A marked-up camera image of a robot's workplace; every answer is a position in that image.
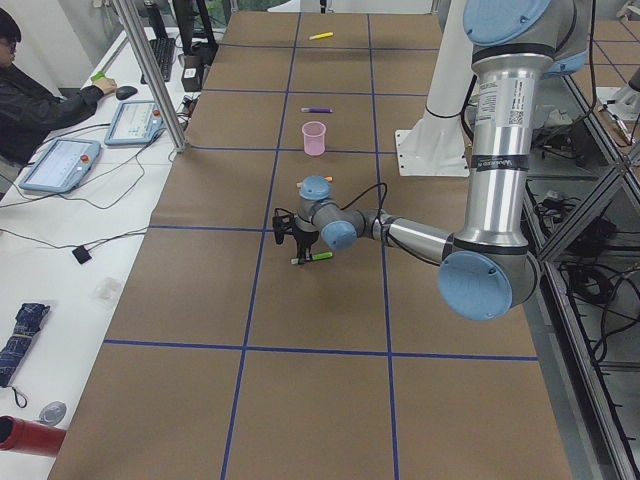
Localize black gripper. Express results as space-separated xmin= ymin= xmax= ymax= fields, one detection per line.
xmin=292 ymin=215 xmax=318 ymax=265

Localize green marker pen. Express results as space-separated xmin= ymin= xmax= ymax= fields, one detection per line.
xmin=290 ymin=252 xmax=333 ymax=265

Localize purple marker pen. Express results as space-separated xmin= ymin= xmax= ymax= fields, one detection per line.
xmin=300 ymin=107 xmax=333 ymax=114

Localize yellow marker pen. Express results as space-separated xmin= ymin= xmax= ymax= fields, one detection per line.
xmin=309 ymin=31 xmax=334 ymax=40

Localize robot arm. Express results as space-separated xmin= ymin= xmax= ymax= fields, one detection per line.
xmin=273 ymin=1 xmax=595 ymax=321

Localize pink mesh pen holder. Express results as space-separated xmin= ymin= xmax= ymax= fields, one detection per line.
xmin=301 ymin=121 xmax=326 ymax=156

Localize black box with label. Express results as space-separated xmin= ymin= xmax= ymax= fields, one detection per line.
xmin=181 ymin=55 xmax=203 ymax=92

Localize far blue teach pendant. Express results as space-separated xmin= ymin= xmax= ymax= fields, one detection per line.
xmin=104 ymin=100 xmax=164 ymax=147

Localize blue teach pendant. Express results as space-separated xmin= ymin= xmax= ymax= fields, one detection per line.
xmin=19 ymin=138 xmax=102 ymax=193
xmin=104 ymin=100 xmax=164 ymax=147

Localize black monitor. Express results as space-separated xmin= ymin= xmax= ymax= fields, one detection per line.
xmin=171 ymin=0 xmax=218 ymax=58

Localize black computer mouse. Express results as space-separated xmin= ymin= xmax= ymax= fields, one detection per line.
xmin=115 ymin=86 xmax=138 ymax=101

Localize black keyboard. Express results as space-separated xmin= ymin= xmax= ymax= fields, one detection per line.
xmin=149 ymin=37 xmax=176 ymax=83

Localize near blue teach pendant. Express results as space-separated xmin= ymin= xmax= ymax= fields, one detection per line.
xmin=19 ymin=138 xmax=102 ymax=193

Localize folded blue umbrella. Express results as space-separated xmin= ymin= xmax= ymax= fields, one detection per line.
xmin=1 ymin=302 xmax=51 ymax=409

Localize person in black jacket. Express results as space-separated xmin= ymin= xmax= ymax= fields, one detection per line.
xmin=1 ymin=10 xmax=117 ymax=165

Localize red bottle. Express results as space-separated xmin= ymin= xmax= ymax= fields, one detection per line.
xmin=1 ymin=416 xmax=67 ymax=457

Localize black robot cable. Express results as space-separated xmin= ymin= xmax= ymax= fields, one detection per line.
xmin=337 ymin=181 xmax=389 ymax=241

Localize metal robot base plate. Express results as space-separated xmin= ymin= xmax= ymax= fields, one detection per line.
xmin=395 ymin=129 xmax=470 ymax=178

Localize aluminium frame post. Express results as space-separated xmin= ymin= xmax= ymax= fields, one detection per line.
xmin=113 ymin=0 xmax=187 ymax=153

